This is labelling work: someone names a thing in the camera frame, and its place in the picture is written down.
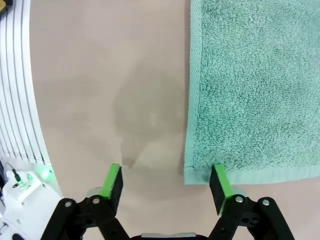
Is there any white grooved frame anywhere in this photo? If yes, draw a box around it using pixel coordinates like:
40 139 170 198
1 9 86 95
0 0 52 166

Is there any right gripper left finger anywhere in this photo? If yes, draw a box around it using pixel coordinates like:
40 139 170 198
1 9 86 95
48 163 132 240

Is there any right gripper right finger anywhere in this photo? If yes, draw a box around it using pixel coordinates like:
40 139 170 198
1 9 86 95
206 163 296 240

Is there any green terry towel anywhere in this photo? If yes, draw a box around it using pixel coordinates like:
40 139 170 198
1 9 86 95
183 0 320 186

